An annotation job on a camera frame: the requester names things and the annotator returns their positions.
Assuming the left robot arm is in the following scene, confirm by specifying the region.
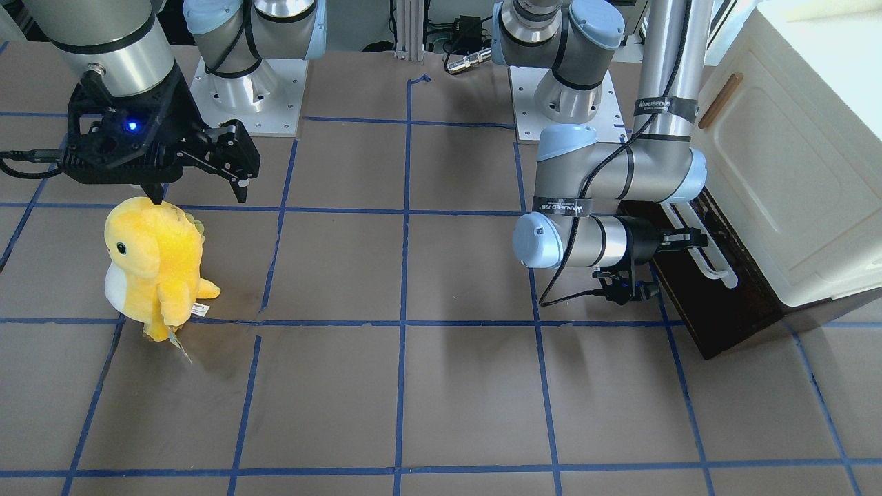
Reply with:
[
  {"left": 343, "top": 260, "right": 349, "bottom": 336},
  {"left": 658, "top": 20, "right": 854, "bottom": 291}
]
[{"left": 492, "top": 1, "right": 714, "bottom": 304}]

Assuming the yellow plush dinosaur toy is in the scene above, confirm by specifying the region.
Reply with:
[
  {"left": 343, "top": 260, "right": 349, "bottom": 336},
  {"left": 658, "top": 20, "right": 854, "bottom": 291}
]
[{"left": 103, "top": 197, "right": 221, "bottom": 349}]

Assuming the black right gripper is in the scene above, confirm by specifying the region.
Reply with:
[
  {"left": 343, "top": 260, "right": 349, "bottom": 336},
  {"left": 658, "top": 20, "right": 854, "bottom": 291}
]
[{"left": 58, "top": 69, "right": 260, "bottom": 205}]

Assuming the cream plastic storage box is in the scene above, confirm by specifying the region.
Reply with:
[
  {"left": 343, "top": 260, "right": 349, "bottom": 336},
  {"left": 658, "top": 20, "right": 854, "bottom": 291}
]
[{"left": 693, "top": 1, "right": 881, "bottom": 307}]

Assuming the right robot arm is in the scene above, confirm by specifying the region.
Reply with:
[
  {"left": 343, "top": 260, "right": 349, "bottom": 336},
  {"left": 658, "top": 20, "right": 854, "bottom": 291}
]
[{"left": 2, "top": 1, "right": 327, "bottom": 204}]

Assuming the aluminium frame post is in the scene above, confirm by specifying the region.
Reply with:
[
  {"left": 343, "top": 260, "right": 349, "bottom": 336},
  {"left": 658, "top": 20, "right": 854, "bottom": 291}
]
[{"left": 393, "top": 0, "right": 425, "bottom": 63}]

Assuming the dark wooden drawer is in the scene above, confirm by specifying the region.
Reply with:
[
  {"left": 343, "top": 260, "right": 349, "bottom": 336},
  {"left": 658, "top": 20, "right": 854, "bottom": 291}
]
[{"left": 617, "top": 186, "right": 828, "bottom": 360}]

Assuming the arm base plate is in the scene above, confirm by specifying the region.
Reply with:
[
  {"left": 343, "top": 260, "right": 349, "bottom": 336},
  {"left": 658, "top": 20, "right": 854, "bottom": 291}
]
[
  {"left": 190, "top": 59, "right": 309, "bottom": 137},
  {"left": 509, "top": 66, "right": 627, "bottom": 143}
]

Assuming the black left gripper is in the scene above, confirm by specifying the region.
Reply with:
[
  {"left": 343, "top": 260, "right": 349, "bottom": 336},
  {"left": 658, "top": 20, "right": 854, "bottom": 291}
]
[{"left": 593, "top": 216, "right": 709, "bottom": 305}]

